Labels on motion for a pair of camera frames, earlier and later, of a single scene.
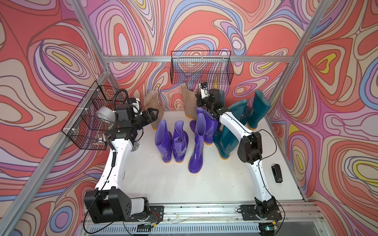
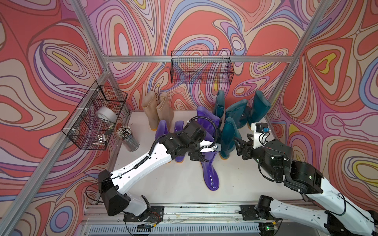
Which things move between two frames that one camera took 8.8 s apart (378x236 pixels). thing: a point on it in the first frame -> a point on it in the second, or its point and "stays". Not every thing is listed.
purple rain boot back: [211, 126] stays
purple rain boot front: [196, 159] -> [210, 177]
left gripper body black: [143, 120] -> [196, 145]
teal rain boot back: [222, 98] stays
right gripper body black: [204, 102] -> [250, 153]
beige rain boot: [190, 100] -> [165, 110]
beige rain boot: [151, 101] stays
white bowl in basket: [106, 113] stays
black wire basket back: [207, 67] stays
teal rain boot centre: [238, 109] stays
